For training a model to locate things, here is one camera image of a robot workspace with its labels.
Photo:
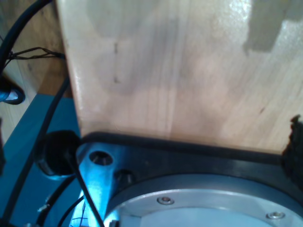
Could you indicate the teal base platform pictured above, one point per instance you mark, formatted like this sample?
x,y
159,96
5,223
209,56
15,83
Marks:
x,y
21,146

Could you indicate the dark rounded object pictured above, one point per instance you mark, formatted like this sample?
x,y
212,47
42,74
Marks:
x,y
11,95

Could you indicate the black mounting plate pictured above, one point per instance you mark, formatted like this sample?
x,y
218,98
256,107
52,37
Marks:
x,y
189,160

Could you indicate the silver mounting bracket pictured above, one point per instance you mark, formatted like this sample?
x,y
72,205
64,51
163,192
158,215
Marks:
x,y
94,179

